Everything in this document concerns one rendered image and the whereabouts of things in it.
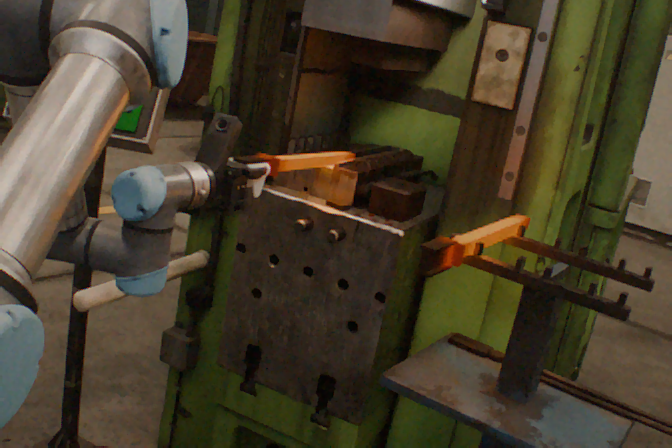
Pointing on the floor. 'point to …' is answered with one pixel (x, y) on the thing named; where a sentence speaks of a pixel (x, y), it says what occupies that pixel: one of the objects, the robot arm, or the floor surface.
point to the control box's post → (79, 316)
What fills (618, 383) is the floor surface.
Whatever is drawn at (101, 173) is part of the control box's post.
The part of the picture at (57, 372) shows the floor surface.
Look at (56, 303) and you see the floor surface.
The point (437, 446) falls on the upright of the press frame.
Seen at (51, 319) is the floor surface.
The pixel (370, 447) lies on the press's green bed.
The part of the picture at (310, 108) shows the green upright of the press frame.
